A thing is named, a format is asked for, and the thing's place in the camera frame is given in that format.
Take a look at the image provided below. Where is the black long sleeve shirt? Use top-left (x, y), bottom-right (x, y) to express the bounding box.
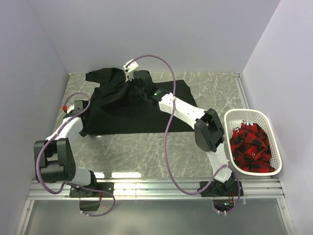
top-left (80, 68), bottom-right (196, 137)

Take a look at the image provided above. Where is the red black plaid shirt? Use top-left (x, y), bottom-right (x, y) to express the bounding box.
top-left (229, 120), bottom-right (275, 173)

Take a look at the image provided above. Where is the white plastic laundry basket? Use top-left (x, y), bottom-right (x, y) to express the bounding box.
top-left (224, 109), bottom-right (282, 177)

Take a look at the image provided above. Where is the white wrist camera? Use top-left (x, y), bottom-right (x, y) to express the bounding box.
top-left (123, 60), bottom-right (139, 82)
top-left (62, 105), bottom-right (74, 114)

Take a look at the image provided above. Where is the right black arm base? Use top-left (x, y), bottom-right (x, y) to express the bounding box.
top-left (201, 181), bottom-right (239, 197)

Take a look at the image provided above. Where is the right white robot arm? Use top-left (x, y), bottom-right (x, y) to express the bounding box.
top-left (127, 70), bottom-right (235, 196)

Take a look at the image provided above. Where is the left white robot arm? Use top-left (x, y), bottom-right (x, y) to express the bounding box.
top-left (34, 100), bottom-right (99, 197)

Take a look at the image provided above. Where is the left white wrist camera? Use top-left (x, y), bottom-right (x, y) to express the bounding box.
top-left (62, 105), bottom-right (74, 114)

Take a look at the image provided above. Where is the aluminium mounting rail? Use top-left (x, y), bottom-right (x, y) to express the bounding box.
top-left (26, 177), bottom-right (285, 200)

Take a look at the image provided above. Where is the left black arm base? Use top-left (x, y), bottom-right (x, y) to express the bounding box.
top-left (69, 182), bottom-right (114, 198)

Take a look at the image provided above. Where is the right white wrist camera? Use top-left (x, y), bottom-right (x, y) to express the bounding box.
top-left (123, 60), bottom-right (139, 82)

